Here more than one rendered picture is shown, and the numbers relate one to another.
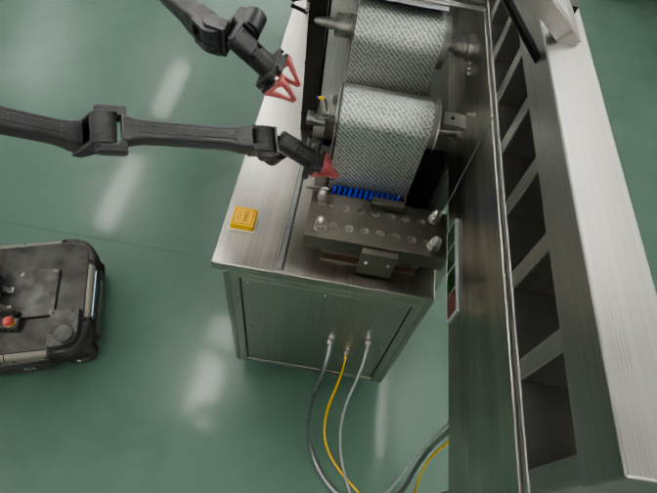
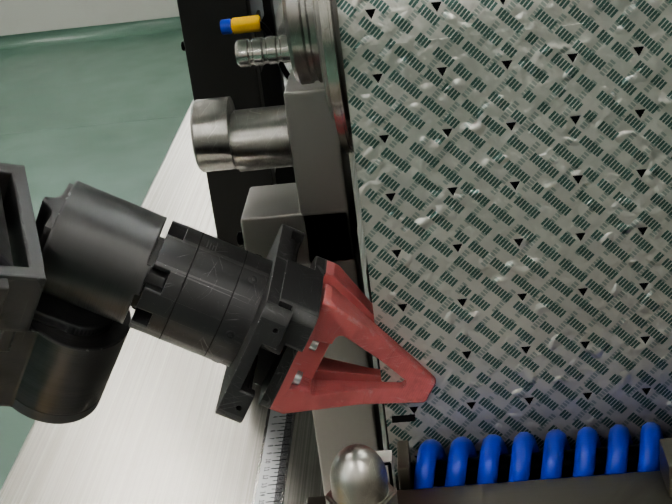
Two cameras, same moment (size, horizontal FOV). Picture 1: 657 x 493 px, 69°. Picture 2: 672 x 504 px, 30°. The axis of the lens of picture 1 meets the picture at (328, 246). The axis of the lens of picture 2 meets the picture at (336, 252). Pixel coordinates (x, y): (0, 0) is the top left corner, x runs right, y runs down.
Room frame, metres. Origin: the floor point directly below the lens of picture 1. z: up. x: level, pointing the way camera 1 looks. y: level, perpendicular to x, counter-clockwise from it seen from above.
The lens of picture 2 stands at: (0.38, -0.02, 1.39)
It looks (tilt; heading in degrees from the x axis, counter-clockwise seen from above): 24 degrees down; 7
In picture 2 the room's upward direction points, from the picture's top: 7 degrees counter-clockwise
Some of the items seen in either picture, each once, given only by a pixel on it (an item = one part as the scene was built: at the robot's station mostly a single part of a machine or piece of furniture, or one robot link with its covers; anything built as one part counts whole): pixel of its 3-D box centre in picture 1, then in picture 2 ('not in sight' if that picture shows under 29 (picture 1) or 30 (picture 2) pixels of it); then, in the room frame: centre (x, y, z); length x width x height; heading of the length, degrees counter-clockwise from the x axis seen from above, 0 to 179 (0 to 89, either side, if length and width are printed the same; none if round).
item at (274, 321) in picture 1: (352, 113); not in sight; (1.93, 0.01, 0.43); 2.52 x 0.64 x 0.86; 1
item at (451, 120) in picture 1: (454, 120); not in sight; (1.00, -0.26, 1.28); 0.06 x 0.05 x 0.02; 91
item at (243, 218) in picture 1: (243, 218); not in sight; (0.83, 0.27, 0.91); 0.07 x 0.07 x 0.02; 1
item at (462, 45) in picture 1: (457, 45); not in sight; (1.25, -0.25, 1.34); 0.07 x 0.07 x 0.07; 1
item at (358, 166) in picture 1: (372, 171); (612, 295); (0.93, -0.08, 1.11); 0.23 x 0.01 x 0.18; 91
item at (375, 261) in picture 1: (376, 263); not in sight; (0.72, -0.14, 0.97); 0.10 x 0.03 x 0.11; 91
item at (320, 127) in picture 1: (320, 151); (312, 331); (1.03, 0.08, 1.05); 0.06 x 0.05 x 0.31; 91
